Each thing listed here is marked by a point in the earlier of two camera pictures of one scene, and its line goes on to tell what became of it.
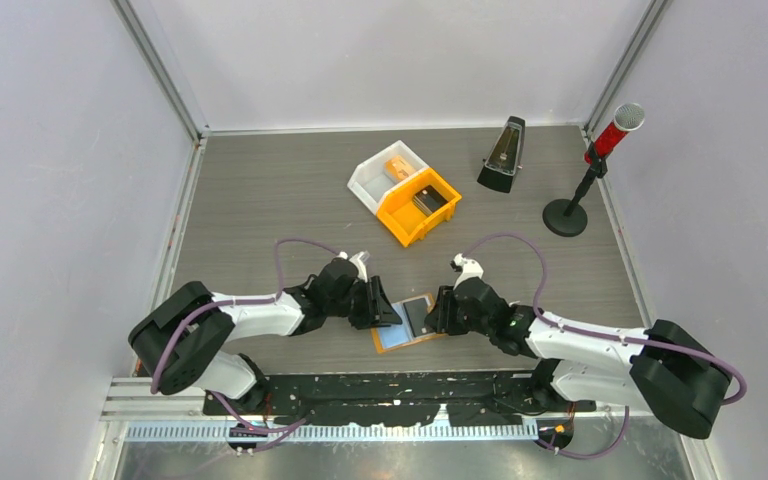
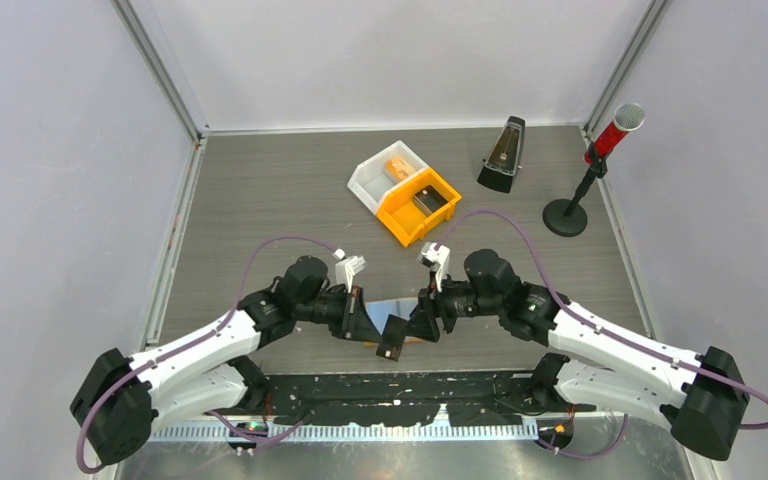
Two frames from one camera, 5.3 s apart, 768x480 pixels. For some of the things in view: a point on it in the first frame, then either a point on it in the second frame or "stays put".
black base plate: [398, 399] stays put
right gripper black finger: [439, 319] → [423, 322]
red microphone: [629, 117] stays put
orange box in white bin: [399, 167] stays put
